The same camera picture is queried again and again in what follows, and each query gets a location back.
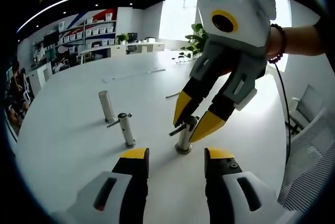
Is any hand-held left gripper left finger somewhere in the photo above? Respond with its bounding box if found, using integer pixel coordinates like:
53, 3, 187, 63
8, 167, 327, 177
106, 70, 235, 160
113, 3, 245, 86
65, 147, 150, 224

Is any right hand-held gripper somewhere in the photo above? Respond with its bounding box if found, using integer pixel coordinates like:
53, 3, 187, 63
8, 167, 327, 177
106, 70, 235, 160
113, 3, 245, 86
172, 0, 272, 143

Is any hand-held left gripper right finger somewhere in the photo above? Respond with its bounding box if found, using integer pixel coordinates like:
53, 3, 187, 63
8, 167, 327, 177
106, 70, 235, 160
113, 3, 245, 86
204, 147, 286, 224

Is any person's right forearm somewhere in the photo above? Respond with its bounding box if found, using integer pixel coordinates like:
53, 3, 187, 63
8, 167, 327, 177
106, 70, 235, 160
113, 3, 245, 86
266, 24, 324, 58

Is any large green potted plant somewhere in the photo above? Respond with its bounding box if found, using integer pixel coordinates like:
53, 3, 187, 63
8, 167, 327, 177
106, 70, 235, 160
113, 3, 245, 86
180, 23, 210, 58

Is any white mesh chair back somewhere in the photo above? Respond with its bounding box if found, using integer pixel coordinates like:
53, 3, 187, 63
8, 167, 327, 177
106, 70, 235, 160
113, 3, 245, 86
276, 107, 335, 210

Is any grey office chair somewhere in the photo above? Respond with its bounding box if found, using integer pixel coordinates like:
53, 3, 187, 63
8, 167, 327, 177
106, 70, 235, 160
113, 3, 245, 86
284, 84, 324, 136

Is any long white counter desk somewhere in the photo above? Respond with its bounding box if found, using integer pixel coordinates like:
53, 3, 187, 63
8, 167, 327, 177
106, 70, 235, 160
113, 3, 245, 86
79, 41, 166, 64

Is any small green potted plant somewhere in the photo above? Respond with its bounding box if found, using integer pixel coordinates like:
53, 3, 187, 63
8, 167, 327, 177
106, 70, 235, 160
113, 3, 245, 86
116, 33, 129, 45

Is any black cable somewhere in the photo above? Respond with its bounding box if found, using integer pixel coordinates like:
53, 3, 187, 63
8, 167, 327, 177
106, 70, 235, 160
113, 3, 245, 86
273, 61, 293, 162

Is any dark beaded bracelet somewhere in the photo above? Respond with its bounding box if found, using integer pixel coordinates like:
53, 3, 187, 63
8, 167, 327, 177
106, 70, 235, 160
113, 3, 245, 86
268, 23, 286, 64

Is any wall shelf with white boxes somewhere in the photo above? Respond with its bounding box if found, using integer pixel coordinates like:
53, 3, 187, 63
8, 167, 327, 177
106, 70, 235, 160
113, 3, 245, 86
57, 12, 117, 52

